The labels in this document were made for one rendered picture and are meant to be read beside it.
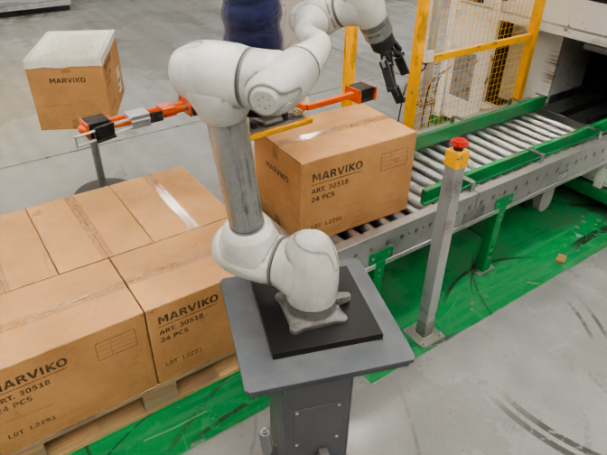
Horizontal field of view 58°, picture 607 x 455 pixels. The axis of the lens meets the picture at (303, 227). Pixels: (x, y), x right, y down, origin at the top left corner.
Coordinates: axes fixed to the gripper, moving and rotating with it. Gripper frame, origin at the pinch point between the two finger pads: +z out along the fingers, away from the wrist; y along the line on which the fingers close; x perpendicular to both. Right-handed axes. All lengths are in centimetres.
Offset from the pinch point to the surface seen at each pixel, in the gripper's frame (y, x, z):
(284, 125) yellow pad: 0.6, -47.7, 4.7
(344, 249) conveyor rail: 23, -43, 58
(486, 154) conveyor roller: -84, -4, 130
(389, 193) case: -14, -32, 70
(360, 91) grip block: -9.8, -19.0, 6.2
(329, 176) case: 1, -44, 36
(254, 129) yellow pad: 8, -55, -2
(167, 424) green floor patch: 98, -112, 63
